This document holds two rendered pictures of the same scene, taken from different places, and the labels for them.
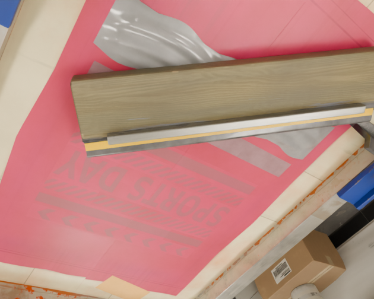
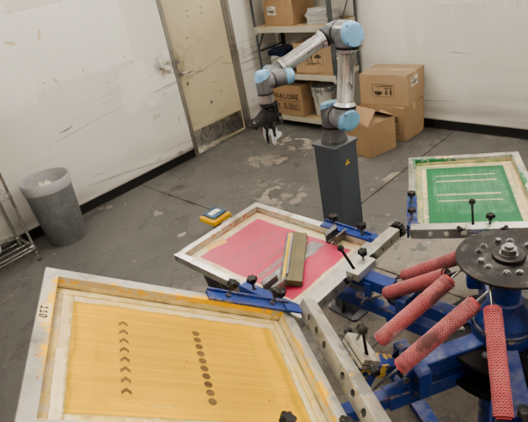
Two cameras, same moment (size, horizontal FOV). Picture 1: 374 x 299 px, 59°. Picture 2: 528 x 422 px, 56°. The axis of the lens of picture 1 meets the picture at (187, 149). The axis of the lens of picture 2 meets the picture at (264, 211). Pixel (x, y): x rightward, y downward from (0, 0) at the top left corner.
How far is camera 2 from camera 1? 2.19 m
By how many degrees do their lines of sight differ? 68
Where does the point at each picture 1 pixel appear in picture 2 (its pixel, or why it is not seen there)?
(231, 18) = (315, 259)
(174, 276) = (214, 255)
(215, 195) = (255, 262)
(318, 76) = (297, 267)
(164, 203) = (257, 251)
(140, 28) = (315, 245)
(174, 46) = (310, 250)
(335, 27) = (309, 277)
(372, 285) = not seen: outside the picture
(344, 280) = not seen: outside the picture
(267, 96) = (295, 259)
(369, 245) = not seen: outside the picture
